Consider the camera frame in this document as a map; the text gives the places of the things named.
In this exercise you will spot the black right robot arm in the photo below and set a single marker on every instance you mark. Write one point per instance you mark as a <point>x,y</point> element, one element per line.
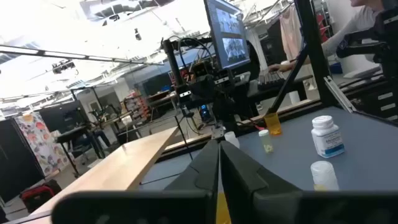
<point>230,105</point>

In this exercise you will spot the black keyboard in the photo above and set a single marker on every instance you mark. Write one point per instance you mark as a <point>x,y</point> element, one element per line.
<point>270,80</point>

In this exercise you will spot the black drawer cabinet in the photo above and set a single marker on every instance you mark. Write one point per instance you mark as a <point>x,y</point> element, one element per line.
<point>373,93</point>

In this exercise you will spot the pink hanging cloth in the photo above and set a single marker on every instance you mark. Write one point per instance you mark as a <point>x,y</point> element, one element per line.
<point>290,31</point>

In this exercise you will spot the wooden shelf with black frame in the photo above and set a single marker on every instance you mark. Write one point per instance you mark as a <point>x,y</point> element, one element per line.
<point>118,165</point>

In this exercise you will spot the black television on stand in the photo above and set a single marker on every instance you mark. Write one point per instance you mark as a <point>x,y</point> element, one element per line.
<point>63,117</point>

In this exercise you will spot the pale yellow vial white cap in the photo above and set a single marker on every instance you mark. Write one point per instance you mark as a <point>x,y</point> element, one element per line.
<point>266,143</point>

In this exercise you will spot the silver mounting bracket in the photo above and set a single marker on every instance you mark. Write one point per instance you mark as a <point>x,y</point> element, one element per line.
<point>217,132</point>

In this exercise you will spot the silver aluminium rail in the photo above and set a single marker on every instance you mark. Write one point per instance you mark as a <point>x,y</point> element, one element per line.
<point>339,93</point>

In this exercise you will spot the red and black tool bag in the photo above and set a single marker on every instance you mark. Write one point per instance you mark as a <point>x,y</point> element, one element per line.
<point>38,196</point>

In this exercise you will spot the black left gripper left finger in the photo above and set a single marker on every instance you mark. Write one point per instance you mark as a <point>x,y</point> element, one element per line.
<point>205,168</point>

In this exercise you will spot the white Trader Joe's melatonin bottle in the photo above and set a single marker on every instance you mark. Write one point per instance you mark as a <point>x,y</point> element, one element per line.
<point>328,140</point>

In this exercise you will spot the person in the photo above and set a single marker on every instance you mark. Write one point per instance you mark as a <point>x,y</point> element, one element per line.
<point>348,28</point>

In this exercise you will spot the floral patterned cloth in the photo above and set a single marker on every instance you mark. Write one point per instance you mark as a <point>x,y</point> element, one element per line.
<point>40,143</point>

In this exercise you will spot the blue-grey table mat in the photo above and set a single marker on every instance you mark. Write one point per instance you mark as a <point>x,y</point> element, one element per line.
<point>286,174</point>

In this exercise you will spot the plain white plastic pill bottle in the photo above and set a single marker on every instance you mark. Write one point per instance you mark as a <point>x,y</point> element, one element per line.
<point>232,140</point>
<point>323,175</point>

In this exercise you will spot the red tag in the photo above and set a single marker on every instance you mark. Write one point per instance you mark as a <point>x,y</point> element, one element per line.
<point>258,127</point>

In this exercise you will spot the black partition panel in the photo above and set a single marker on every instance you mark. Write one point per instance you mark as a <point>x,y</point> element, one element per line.
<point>15,158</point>

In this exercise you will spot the computer monitor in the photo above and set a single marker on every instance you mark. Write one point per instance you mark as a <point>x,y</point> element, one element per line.
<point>228,34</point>

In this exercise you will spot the black aluminium table frame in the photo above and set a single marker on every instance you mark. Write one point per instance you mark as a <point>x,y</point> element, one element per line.
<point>311,62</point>

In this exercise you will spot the orange capless pill vial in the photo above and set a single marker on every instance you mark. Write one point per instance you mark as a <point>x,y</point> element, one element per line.
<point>273,124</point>

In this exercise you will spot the black crossbar with light strips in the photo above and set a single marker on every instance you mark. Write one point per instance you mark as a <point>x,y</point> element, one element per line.
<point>62,55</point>

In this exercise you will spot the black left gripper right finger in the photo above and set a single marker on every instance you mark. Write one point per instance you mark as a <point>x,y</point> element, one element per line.
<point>242,180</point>

